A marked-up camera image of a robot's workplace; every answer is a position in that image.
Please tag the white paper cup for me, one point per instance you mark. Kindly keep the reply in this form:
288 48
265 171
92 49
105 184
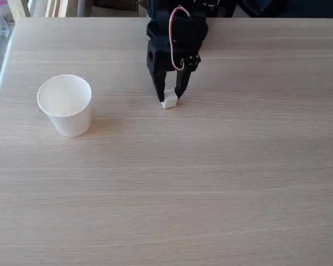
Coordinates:
68 110

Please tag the dark fabric object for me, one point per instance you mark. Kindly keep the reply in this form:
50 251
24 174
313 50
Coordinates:
288 7

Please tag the light wooden frame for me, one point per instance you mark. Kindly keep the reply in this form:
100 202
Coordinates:
44 8

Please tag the white cube block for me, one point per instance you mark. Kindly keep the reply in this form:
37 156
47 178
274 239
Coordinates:
170 100

